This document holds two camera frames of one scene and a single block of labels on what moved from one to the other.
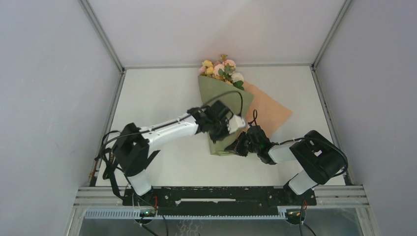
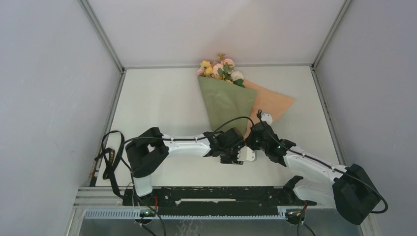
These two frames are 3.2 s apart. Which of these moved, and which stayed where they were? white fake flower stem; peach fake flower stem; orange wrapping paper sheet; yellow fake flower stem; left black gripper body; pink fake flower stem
Moved: left black gripper body; orange wrapping paper sheet
Stayed: yellow fake flower stem; peach fake flower stem; pink fake flower stem; white fake flower stem
